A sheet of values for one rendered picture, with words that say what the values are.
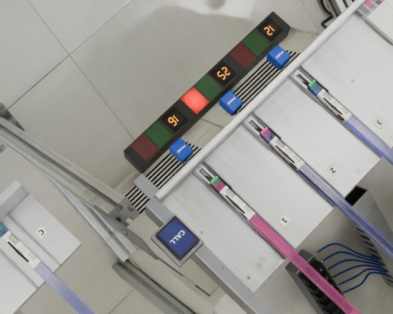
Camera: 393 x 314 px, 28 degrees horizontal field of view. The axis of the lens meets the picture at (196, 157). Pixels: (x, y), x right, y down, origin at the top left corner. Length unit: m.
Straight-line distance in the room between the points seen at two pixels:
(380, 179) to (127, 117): 0.67
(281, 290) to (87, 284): 0.67
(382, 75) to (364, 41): 0.06
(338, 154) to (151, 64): 0.82
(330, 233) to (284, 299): 0.15
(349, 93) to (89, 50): 0.78
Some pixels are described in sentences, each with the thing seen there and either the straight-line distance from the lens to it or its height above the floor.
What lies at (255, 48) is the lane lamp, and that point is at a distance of 1.27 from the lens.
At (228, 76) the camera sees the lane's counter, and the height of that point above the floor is 0.67.
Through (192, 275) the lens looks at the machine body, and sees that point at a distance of 1.51.
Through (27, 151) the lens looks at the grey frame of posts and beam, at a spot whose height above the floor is 0.25.
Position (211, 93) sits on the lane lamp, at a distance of 1.23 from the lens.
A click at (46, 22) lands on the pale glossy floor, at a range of 1.81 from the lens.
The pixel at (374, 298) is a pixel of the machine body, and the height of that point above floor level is 0.62.
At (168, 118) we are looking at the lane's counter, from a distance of 1.22.
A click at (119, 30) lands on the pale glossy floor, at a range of 1.88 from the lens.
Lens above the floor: 1.69
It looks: 55 degrees down
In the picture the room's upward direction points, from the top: 115 degrees clockwise
